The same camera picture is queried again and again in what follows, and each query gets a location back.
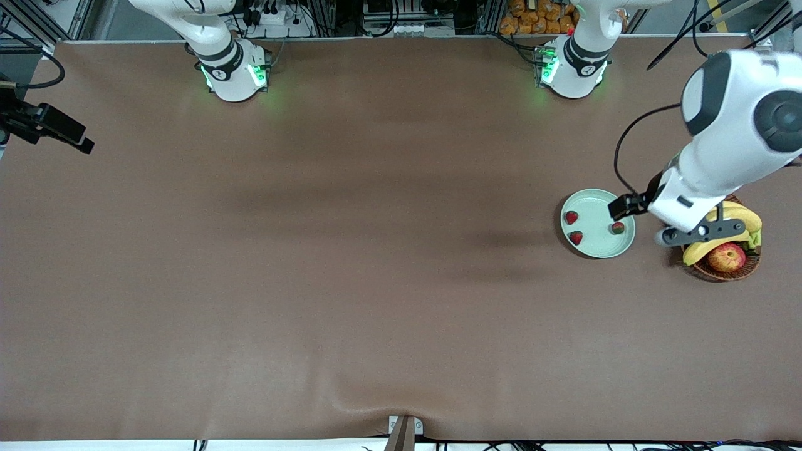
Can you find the large table cover mat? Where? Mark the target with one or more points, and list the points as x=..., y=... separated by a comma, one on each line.
x=313, y=250

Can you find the brown wicker basket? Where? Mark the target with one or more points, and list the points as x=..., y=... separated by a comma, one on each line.
x=720, y=274

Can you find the metal table edge clamp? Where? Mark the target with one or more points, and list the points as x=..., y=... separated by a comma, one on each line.
x=404, y=432

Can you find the red strawberry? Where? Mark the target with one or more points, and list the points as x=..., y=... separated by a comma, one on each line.
x=618, y=228
x=576, y=237
x=571, y=217

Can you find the white terminal block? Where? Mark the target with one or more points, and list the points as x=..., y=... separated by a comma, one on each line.
x=420, y=29

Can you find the red yellow apple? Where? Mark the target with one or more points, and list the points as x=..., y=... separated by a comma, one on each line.
x=727, y=258

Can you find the white power strip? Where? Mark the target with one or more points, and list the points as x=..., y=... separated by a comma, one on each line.
x=276, y=19

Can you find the yellow banana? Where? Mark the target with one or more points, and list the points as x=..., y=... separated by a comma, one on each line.
x=745, y=216
x=698, y=252

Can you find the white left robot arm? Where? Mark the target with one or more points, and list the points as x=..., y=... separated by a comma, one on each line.
x=739, y=100

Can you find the aluminium frame profile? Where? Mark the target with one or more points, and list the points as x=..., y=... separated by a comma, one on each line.
x=37, y=22
x=767, y=34

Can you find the bag of orange buns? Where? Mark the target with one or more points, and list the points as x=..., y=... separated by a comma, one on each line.
x=532, y=19

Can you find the pale green round plate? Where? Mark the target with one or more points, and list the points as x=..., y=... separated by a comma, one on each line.
x=595, y=225

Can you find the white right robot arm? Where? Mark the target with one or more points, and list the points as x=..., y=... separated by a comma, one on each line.
x=235, y=75

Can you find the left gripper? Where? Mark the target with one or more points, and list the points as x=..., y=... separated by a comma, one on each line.
x=638, y=202

